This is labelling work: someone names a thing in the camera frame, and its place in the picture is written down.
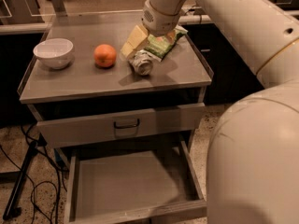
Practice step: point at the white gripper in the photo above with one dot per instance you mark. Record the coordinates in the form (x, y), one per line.
(161, 21)

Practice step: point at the silver green 7up can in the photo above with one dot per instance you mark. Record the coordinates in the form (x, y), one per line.
(142, 63)

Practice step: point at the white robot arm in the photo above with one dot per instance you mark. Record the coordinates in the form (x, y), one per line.
(252, 166)

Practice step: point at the grey metal drawer cabinet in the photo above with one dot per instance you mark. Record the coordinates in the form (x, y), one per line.
(82, 89)

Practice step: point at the grey closed upper drawer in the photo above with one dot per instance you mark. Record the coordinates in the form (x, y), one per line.
(113, 126)

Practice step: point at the grey open lower drawer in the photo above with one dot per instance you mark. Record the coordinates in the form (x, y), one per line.
(128, 185)

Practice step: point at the green chip bag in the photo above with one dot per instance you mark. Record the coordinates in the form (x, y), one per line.
(158, 46)

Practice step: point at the orange fruit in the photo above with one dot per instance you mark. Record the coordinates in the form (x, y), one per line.
(104, 55)

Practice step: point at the white ceramic bowl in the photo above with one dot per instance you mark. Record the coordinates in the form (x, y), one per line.
(55, 53)

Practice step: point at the black tripod leg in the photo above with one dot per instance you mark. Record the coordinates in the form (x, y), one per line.
(12, 210)

